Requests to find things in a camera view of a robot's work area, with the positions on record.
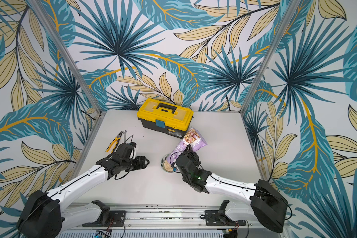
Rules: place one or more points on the yellow black pliers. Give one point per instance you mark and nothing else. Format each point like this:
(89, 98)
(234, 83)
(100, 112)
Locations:
(113, 144)

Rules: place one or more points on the purple oats bag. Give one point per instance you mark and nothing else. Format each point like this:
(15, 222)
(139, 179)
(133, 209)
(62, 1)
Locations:
(192, 138)

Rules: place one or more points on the aluminium rail frame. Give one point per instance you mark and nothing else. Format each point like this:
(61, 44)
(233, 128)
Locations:
(180, 221)

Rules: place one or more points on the oats in bowl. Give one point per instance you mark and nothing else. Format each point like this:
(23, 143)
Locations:
(168, 167)

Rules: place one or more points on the yellow black toolbox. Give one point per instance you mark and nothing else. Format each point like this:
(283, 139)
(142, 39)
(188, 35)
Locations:
(165, 117)

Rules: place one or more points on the green leaf pattern bowl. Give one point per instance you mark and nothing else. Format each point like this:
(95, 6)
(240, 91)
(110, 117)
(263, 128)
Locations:
(170, 158)

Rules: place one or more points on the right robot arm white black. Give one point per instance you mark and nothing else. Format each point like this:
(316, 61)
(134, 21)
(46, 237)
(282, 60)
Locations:
(245, 201)

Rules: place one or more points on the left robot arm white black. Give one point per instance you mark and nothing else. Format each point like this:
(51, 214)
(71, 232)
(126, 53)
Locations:
(47, 214)

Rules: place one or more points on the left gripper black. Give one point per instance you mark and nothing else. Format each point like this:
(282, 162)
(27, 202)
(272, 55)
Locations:
(141, 163)

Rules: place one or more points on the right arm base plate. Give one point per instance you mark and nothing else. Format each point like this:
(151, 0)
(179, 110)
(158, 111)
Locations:
(215, 218)

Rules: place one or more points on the silver wrench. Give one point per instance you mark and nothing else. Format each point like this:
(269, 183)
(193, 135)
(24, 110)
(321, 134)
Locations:
(125, 135)

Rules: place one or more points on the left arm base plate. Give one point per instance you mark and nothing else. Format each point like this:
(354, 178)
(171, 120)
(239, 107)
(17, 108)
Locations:
(112, 218)

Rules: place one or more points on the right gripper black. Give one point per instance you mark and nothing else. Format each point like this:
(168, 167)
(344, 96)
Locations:
(184, 159)

